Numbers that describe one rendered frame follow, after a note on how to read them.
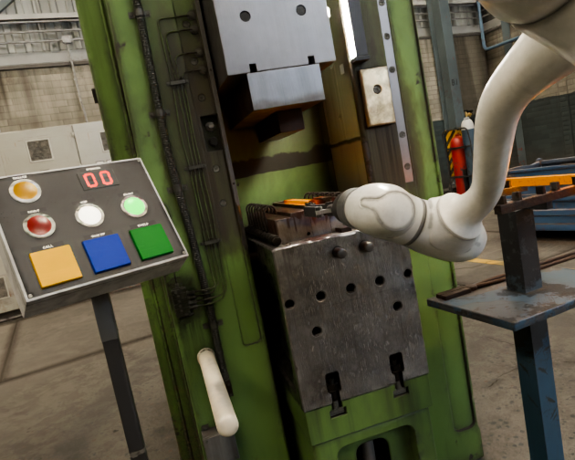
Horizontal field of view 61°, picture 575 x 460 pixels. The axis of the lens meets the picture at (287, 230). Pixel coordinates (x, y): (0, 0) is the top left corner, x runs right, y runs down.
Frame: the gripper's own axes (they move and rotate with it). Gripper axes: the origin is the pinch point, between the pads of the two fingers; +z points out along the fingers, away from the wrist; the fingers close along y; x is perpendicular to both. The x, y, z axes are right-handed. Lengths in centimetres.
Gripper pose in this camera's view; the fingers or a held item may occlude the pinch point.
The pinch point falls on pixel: (323, 205)
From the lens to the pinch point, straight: 129.1
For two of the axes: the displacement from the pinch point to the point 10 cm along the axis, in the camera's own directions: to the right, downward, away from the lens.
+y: 9.5, -2.1, 2.4
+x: -1.9, -9.7, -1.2
